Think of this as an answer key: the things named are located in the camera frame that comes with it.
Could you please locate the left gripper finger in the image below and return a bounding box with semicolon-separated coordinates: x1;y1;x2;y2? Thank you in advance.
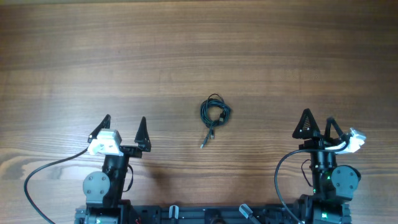
88;114;111;143
134;116;152;152

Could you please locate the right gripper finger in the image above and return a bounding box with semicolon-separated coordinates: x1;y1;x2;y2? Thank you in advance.
323;116;345;141
292;108;321;139

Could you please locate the black USB cable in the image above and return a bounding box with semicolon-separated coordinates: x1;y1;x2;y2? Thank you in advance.
199;93;233;149

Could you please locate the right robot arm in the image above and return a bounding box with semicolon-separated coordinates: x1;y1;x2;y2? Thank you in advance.
292;109;366;224

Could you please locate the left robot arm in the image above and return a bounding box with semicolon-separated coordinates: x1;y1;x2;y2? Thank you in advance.
74;114;151;224

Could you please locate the right black camera cable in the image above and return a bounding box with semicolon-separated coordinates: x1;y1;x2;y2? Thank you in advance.
274;141;351;224

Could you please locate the black camera cable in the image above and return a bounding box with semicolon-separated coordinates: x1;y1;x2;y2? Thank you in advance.
274;141;351;224
24;147;91;224

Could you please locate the left black camera cable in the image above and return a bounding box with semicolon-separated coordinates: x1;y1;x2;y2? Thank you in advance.
24;147;91;224

